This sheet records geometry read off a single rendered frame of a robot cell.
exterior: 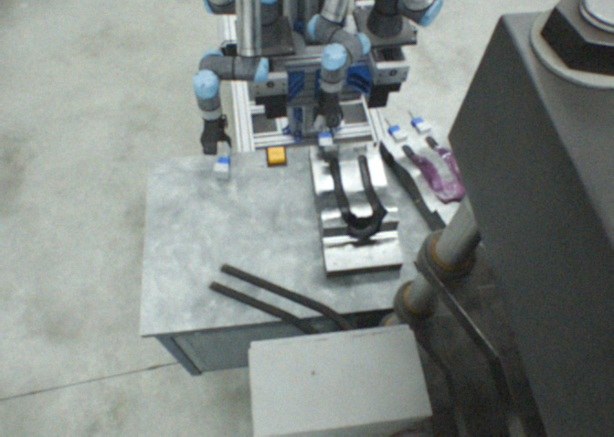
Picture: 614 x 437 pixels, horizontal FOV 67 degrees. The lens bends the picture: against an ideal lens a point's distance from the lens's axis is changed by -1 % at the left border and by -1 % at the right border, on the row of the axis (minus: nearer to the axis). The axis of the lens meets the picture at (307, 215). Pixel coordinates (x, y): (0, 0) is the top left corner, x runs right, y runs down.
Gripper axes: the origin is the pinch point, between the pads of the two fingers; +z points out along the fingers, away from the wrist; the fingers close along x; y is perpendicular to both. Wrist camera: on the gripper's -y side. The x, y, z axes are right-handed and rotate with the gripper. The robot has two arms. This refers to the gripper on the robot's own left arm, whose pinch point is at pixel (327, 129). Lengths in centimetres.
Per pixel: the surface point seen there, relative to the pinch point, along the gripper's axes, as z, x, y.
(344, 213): 2.2, -2.1, -36.0
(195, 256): 14, 51, -43
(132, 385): 95, 93, -68
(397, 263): 7, -18, -54
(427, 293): -47, -7, -84
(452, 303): -59, -7, -91
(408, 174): 4.1, -28.4, -19.9
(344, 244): 7.2, -1.1, -45.3
